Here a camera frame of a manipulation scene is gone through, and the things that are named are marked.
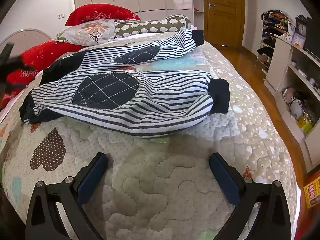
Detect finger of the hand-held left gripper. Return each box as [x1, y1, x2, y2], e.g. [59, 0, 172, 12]
[0, 42, 35, 92]

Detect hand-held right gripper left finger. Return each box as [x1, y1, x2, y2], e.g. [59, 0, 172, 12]
[25, 152, 108, 240]

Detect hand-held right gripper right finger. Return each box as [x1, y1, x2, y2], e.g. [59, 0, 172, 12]
[209, 152, 292, 240]

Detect striped pants with dark patches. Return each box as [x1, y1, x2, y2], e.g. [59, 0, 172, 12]
[19, 29, 230, 138]

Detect grey rounded headboard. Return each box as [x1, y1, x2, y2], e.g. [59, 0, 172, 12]
[0, 29, 52, 55]

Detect red lettered pillow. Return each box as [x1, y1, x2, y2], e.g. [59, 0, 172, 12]
[0, 40, 85, 109]

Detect heart-patterned quilted bedspread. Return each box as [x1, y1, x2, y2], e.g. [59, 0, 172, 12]
[0, 32, 298, 240]

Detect floral grey pillow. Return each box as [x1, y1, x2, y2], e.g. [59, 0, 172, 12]
[54, 19, 130, 46]

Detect orange printed box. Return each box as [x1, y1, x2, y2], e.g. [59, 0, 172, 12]
[303, 170, 320, 209]

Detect yellow container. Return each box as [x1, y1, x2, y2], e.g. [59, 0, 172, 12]
[297, 115, 313, 134]

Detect red pillow with white sparkles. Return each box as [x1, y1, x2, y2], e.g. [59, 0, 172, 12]
[65, 4, 141, 27]

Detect white shelf unit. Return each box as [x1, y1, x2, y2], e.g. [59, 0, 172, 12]
[264, 34, 320, 173]

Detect green bolster with white dots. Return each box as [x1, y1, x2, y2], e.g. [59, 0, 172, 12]
[114, 15, 192, 38]

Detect small desk calendar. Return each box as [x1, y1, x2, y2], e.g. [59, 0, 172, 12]
[292, 34, 306, 49]

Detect cluttered shoe rack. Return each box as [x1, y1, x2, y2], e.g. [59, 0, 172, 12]
[257, 10, 298, 73]

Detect wooden door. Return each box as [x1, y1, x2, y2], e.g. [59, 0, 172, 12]
[202, 0, 245, 48]

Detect black television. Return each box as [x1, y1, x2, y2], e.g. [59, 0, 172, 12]
[305, 17, 320, 58]

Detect dark table clock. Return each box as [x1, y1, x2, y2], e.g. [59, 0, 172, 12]
[295, 15, 308, 38]

